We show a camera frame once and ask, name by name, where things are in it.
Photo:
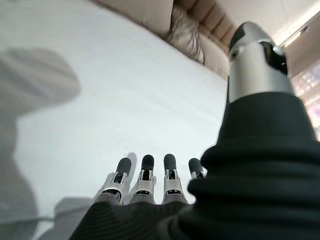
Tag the tufted upholstered headboard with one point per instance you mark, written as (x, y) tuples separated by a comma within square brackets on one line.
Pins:
[(215, 13)]

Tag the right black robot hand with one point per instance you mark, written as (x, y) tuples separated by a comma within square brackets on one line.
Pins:
[(250, 187)]

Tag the white fitted bed sheet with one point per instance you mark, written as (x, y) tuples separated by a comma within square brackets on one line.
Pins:
[(137, 100)]

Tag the large beige pillow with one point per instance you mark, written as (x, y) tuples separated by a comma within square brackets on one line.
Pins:
[(215, 58)]

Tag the grey woven fringed cushion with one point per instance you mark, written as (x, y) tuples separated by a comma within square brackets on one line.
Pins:
[(182, 32)]

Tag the small beige pillow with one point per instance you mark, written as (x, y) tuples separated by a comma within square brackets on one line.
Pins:
[(140, 11)]

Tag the white duvet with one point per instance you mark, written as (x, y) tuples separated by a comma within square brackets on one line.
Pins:
[(30, 80)]

